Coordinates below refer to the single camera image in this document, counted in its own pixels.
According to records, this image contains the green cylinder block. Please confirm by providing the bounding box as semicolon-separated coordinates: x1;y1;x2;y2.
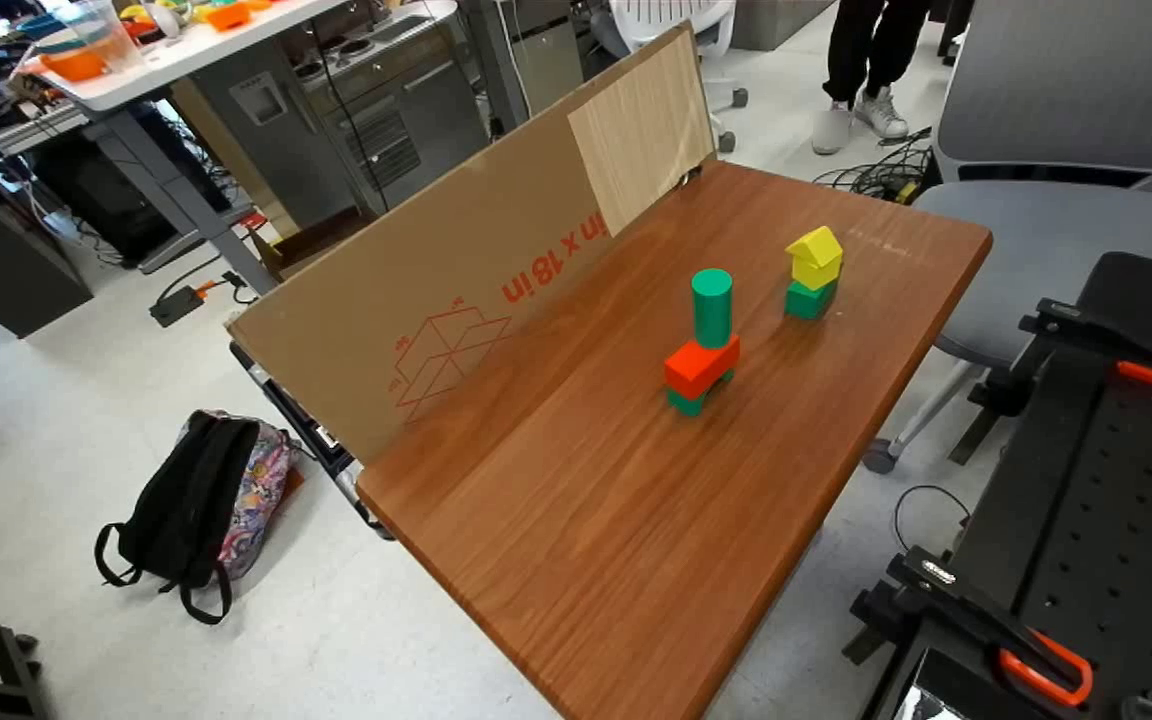
691;270;738;348

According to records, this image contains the orange-red rectangular block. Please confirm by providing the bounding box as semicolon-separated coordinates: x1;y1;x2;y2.
665;341;739;400

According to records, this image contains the green base block under orange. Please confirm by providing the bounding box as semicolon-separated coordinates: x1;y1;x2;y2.
665;377;732;415

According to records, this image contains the green block under yellow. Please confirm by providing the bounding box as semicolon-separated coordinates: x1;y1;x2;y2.
786;281;837;319

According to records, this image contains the yellow house-shaped block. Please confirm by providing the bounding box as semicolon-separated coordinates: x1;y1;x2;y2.
788;226;846;287

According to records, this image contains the brown cardboard board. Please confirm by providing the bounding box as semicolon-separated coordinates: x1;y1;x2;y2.
227;74;615;461

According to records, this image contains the light plywood panel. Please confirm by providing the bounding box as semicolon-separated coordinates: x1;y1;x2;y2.
569;30;716;237

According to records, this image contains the grey cabinet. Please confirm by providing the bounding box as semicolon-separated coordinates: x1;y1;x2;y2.
193;9;488;229

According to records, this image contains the black backpack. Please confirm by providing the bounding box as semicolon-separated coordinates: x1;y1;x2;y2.
94;413;298;624

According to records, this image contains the black orange clamp near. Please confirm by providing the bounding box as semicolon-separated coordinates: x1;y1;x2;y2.
846;549;1096;710

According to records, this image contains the black orange clamp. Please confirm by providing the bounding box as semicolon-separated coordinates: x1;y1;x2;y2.
1021;299;1152;390
846;549;1096;710

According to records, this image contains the standing person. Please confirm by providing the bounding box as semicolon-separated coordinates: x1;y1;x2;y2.
811;0;931;158

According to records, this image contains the black orange clamp far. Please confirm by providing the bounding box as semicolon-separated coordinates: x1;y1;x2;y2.
1021;299;1152;390

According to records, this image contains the grey office chair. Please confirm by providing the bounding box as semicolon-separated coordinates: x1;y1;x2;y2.
863;0;1152;471

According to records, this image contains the white workbench with toys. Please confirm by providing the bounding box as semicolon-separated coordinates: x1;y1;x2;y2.
11;0;461;295

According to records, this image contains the black perforated breadboard plate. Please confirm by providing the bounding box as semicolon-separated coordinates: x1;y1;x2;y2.
863;247;1152;720

